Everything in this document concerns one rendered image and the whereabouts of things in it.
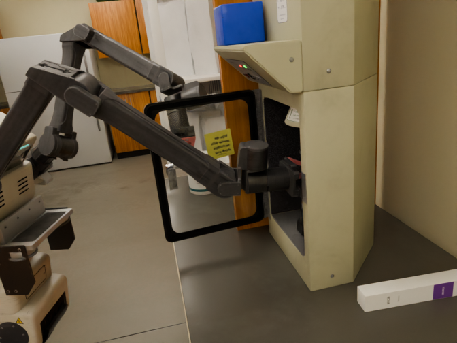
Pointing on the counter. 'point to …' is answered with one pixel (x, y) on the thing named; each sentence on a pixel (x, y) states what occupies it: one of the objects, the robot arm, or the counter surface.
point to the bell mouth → (292, 119)
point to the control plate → (247, 71)
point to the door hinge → (262, 140)
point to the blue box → (239, 23)
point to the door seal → (160, 169)
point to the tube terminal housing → (332, 133)
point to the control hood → (271, 61)
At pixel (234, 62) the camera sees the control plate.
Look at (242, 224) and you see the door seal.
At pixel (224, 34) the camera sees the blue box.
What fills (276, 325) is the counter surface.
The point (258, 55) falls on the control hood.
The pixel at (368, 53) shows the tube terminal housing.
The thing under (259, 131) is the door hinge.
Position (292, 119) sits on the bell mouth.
